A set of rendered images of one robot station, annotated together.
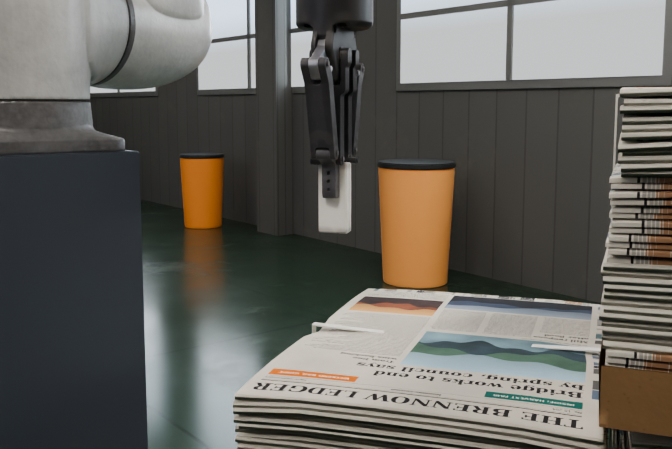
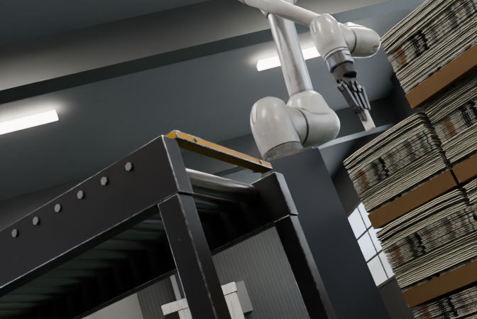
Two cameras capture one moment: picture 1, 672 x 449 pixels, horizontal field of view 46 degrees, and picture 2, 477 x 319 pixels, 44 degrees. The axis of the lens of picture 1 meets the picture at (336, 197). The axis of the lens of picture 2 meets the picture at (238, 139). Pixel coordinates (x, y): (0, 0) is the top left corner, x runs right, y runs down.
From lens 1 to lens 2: 1.34 m
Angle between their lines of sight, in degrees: 37
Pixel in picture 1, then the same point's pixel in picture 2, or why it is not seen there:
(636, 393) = (414, 95)
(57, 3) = (280, 116)
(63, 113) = (292, 145)
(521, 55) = not seen: outside the picture
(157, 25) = (314, 117)
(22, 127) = (282, 151)
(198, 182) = not seen: hidden behind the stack
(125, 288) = (329, 187)
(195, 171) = not seen: hidden behind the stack
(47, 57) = (282, 131)
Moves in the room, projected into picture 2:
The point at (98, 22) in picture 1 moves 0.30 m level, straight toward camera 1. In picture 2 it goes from (294, 119) to (279, 89)
